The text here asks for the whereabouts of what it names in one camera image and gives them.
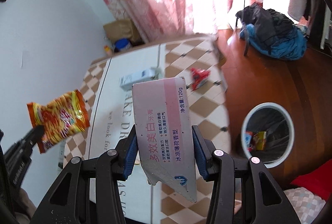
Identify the small blue white box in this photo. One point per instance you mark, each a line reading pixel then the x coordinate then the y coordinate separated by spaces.
pixel 126 82

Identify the red snack bag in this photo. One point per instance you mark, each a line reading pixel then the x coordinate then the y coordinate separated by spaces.
pixel 199 77

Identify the red blanket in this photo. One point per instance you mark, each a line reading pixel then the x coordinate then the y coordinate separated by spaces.
pixel 318 181

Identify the white pink toothpaste box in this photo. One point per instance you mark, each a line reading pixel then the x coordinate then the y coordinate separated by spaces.
pixel 164 135

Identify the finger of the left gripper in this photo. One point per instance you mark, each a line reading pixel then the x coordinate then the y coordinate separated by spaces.
pixel 24 147

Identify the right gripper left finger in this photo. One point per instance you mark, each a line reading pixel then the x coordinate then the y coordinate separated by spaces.
pixel 86 191

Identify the yellow packet in bin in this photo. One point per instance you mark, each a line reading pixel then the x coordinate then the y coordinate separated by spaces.
pixel 259 140

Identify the pastel checkered pillow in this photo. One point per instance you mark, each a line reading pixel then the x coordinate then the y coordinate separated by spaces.
pixel 306 204

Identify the brown paper bag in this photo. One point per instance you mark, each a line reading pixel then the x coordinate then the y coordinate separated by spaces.
pixel 122 29

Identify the blue dark clothes pile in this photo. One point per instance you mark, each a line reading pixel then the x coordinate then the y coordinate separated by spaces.
pixel 271 33

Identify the small yellow orange bottle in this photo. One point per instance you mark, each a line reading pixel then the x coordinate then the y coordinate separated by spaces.
pixel 108 51

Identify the blue lidded white jar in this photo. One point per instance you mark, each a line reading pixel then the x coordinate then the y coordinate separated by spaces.
pixel 122 44

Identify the orange yellow noodle packet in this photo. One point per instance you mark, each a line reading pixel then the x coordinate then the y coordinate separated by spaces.
pixel 63 117

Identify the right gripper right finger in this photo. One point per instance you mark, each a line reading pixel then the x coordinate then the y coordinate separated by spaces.
pixel 262 199

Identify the white round trash bin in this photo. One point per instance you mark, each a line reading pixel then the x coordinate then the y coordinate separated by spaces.
pixel 275 120

